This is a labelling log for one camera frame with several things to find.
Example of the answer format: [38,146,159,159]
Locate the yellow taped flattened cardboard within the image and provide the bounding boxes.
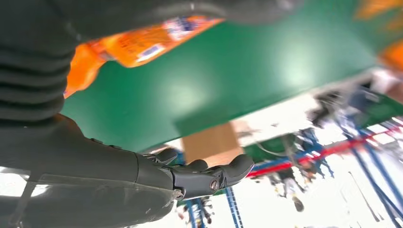
[354,0,403,32]

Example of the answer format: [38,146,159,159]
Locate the red rack beam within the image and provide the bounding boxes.
[247,125,403,179]

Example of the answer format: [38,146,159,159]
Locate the green plastic crate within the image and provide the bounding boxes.
[362,95,403,128]

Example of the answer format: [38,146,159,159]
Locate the brown cardboard box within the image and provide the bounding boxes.
[182,122,246,167]

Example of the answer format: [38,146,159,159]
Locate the blue shelving rack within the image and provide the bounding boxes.
[176,116,403,228]

